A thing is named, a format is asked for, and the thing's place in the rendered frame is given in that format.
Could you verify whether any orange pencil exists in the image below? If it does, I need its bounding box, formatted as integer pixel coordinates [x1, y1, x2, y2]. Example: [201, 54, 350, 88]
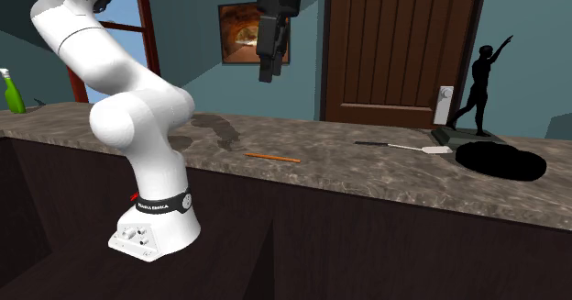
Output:
[242, 151, 303, 164]

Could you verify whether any brown wooden door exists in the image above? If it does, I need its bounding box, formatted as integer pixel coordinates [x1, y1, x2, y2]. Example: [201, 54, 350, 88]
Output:
[318, 0, 490, 131]

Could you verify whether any red framed window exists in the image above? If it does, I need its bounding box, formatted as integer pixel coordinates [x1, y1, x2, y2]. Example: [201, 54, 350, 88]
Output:
[65, 0, 162, 105]

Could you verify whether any black human figure statue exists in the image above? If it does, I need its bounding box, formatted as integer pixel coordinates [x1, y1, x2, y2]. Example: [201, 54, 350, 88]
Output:
[430, 34, 515, 151]

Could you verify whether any dark robot stand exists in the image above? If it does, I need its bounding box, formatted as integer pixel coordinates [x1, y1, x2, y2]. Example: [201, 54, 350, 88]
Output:
[0, 219, 275, 300]

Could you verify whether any green spray bottle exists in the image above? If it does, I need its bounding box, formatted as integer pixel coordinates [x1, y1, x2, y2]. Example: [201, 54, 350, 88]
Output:
[0, 68, 28, 115]

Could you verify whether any orange wall picture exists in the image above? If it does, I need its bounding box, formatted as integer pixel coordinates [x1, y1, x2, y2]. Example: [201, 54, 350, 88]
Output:
[217, 1, 292, 66]

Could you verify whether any white spatula with black handle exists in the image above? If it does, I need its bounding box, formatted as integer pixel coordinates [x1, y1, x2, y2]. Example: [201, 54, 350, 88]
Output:
[353, 139, 455, 156]

